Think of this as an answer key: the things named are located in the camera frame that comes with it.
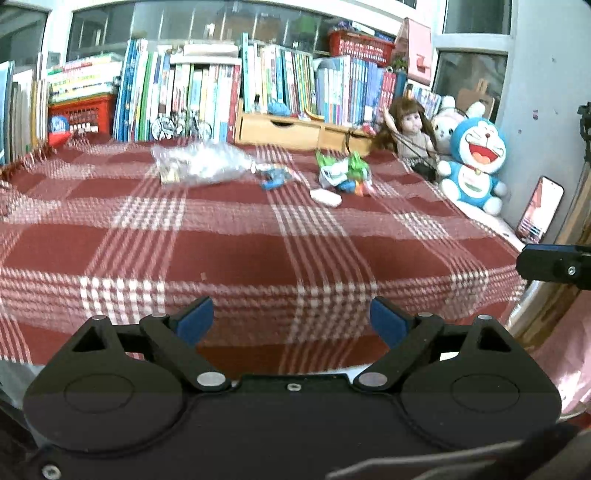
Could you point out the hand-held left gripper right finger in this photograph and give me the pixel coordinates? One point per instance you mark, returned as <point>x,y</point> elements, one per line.
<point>388,321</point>

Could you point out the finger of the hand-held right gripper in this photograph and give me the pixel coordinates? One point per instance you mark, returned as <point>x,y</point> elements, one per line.
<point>554,265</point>

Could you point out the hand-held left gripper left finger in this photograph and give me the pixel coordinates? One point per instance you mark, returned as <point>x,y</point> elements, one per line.
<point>196,321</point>

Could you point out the smartphone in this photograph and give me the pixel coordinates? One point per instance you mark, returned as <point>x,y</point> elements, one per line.
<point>540,207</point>

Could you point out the red plaid blanket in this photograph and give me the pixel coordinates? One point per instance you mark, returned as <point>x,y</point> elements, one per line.
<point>231,254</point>

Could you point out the pink cloth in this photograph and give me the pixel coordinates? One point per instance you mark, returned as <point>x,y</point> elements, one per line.
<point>568,350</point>

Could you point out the small white wrapper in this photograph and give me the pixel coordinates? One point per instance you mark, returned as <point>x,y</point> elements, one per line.
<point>325,197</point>

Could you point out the blue cat plush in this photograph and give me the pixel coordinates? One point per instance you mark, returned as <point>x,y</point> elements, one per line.
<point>475,147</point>

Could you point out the small black bag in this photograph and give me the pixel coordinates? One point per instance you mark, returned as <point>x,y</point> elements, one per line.
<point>422,170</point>

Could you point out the black stand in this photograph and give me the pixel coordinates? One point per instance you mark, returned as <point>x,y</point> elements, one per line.
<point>585,113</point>

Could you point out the clear plastic bag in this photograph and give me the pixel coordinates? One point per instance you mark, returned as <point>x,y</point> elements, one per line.
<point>203,164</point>

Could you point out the green snack wrapper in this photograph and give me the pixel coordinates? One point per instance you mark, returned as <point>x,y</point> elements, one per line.
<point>341,168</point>

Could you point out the small blue toy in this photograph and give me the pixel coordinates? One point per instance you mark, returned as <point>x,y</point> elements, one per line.
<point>274,177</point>

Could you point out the white bunny plush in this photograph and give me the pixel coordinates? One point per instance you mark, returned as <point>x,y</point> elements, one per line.
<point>443,127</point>

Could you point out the miniature bicycle model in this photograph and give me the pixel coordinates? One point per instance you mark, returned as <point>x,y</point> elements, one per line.
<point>164,127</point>

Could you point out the brown-haired doll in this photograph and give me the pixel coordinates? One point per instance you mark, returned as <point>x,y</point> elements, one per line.
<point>413,124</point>

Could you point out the wooden drawer box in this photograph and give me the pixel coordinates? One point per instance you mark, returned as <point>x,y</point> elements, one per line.
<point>277,131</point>

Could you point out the row of upright books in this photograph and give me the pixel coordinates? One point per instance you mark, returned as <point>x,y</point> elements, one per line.
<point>351,87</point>
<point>23,115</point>
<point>277,69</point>
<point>184,92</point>
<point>427,99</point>

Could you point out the small yellow toy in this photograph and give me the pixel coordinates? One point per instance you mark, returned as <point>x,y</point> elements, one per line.
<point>314,114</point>

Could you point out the blue whale toy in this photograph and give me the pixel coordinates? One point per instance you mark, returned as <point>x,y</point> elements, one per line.
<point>278,107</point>

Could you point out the red plastic basket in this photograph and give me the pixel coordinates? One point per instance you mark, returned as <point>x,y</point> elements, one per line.
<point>92,115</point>
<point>364,46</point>

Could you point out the pink toy house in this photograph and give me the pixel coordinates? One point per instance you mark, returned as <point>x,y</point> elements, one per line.
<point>420,50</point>

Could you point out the stack of flat books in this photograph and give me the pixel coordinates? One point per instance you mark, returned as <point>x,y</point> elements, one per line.
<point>83,78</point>

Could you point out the white window frame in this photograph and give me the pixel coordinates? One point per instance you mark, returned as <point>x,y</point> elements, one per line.
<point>57,23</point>

